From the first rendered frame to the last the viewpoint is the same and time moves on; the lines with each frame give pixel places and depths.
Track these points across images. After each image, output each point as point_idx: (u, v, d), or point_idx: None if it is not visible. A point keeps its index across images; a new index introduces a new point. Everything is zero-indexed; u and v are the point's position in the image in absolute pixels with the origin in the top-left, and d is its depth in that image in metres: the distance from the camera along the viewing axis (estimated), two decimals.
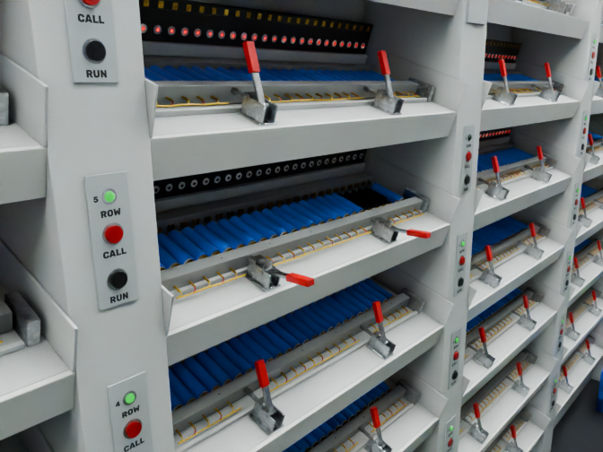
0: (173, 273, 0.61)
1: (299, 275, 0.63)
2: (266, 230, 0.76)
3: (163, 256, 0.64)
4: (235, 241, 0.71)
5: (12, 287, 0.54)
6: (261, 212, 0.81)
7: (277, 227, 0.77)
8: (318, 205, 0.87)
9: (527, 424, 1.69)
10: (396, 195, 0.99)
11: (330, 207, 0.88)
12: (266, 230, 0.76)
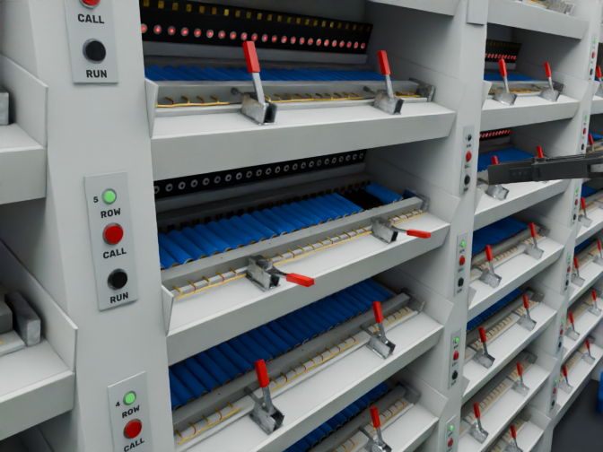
0: (173, 273, 0.61)
1: (299, 275, 0.63)
2: (266, 230, 0.76)
3: (163, 256, 0.64)
4: (235, 241, 0.71)
5: (12, 287, 0.54)
6: (261, 212, 0.81)
7: (277, 227, 0.77)
8: (318, 205, 0.87)
9: (527, 424, 1.69)
10: (396, 195, 0.99)
11: (330, 207, 0.88)
12: (266, 230, 0.76)
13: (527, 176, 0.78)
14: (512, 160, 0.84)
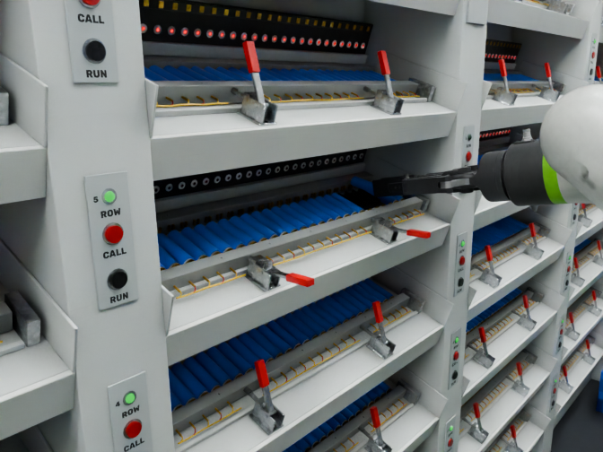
0: (173, 273, 0.61)
1: (299, 275, 0.63)
2: (266, 230, 0.76)
3: (163, 256, 0.64)
4: (235, 241, 0.71)
5: (12, 287, 0.54)
6: (261, 212, 0.81)
7: (277, 227, 0.77)
8: (318, 205, 0.87)
9: (527, 424, 1.69)
10: (396, 195, 0.99)
11: (330, 207, 0.88)
12: (266, 230, 0.76)
13: (400, 190, 0.89)
14: (392, 177, 0.95)
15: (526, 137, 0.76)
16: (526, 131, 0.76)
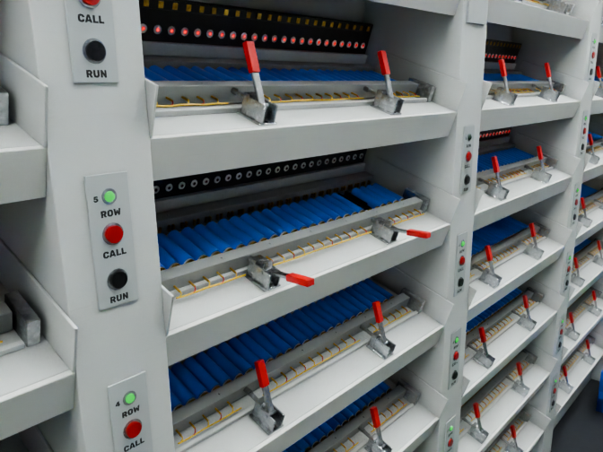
0: (173, 273, 0.61)
1: (299, 275, 0.63)
2: (266, 230, 0.76)
3: (163, 256, 0.64)
4: (235, 241, 0.71)
5: (12, 287, 0.54)
6: (261, 212, 0.81)
7: (277, 227, 0.77)
8: (318, 205, 0.87)
9: (527, 424, 1.69)
10: (396, 195, 0.99)
11: (330, 207, 0.88)
12: (266, 230, 0.76)
13: None
14: None
15: None
16: None
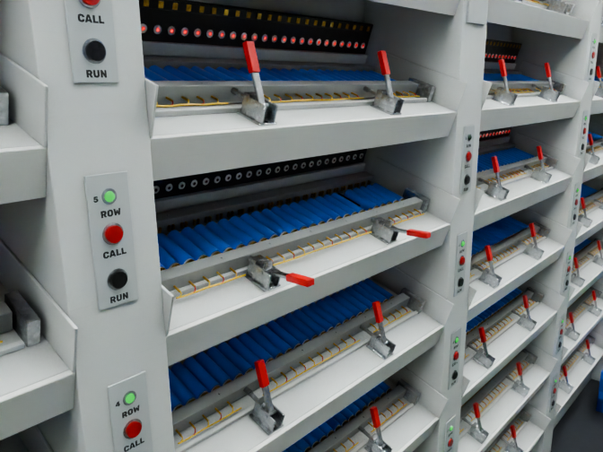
0: (173, 273, 0.61)
1: (299, 275, 0.63)
2: (266, 230, 0.76)
3: (163, 256, 0.64)
4: (235, 241, 0.71)
5: (12, 287, 0.54)
6: (261, 212, 0.81)
7: (277, 227, 0.77)
8: (318, 205, 0.87)
9: (527, 424, 1.69)
10: (396, 195, 0.99)
11: (330, 207, 0.88)
12: (266, 230, 0.76)
13: None
14: None
15: None
16: None
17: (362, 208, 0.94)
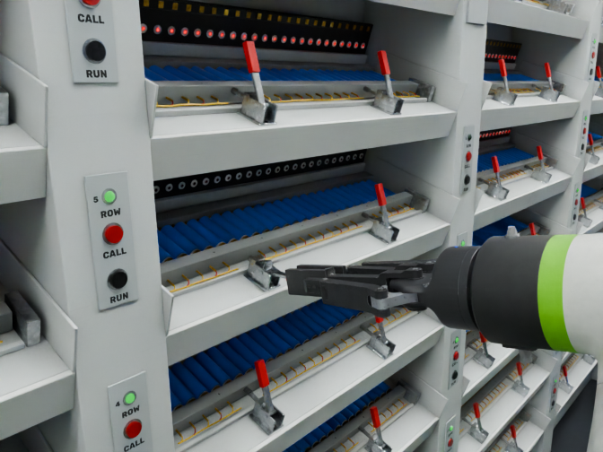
0: (167, 266, 0.62)
1: None
2: (258, 225, 0.76)
3: None
4: (228, 236, 0.72)
5: (12, 287, 0.54)
6: (254, 208, 0.82)
7: (269, 221, 0.78)
8: (311, 201, 0.88)
9: (527, 424, 1.69)
10: (388, 192, 1.00)
11: (323, 203, 0.89)
12: (258, 224, 0.77)
13: (348, 271, 0.61)
14: (303, 295, 0.62)
15: None
16: (529, 355, 0.47)
17: None
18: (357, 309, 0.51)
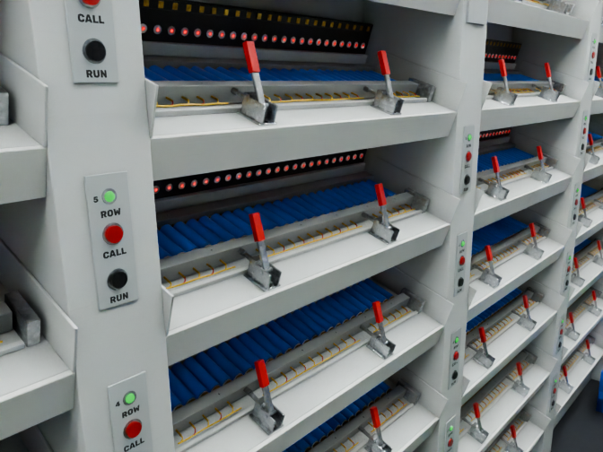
0: (163, 264, 0.62)
1: (256, 229, 0.67)
2: None
3: None
4: (227, 236, 0.72)
5: (12, 287, 0.54)
6: (254, 208, 0.82)
7: (270, 221, 0.78)
8: (311, 201, 0.88)
9: (527, 424, 1.69)
10: (388, 192, 1.00)
11: (323, 203, 0.89)
12: None
13: None
14: None
15: None
16: None
17: None
18: None
